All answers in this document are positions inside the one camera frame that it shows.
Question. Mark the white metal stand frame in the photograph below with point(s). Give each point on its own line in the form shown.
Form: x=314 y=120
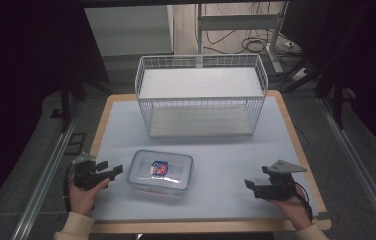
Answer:
x=239 y=21

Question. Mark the white power strip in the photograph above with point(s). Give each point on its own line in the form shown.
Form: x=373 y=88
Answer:
x=299 y=74

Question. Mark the white cabinet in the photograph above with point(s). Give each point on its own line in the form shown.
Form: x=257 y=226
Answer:
x=129 y=30

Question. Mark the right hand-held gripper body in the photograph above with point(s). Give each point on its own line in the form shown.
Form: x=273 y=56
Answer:
x=279 y=185

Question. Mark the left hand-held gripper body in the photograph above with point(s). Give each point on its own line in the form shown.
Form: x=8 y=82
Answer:
x=84 y=176

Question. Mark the aluminium rail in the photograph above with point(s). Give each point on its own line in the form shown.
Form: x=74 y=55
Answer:
x=359 y=166
x=42 y=180

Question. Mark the light blue table mat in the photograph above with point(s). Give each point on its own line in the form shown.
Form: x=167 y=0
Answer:
x=216 y=160

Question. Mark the dark curtain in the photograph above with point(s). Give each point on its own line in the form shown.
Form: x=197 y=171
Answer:
x=366 y=60
x=19 y=66

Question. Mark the person's left hand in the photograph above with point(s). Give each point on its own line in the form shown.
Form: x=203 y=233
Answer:
x=82 y=198

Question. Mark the black stand leg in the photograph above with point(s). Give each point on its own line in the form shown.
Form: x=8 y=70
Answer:
x=65 y=106
x=338 y=103

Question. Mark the clear plastic lidded container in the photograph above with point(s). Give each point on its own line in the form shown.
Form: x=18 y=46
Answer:
x=160 y=173

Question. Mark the person's right hand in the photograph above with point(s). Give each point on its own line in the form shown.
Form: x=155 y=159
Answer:
x=292 y=210

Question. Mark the red and blue snack packet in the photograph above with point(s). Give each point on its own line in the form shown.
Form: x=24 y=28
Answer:
x=159 y=168

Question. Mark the black rectangular floor frame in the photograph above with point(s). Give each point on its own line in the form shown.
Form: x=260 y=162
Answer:
x=75 y=144

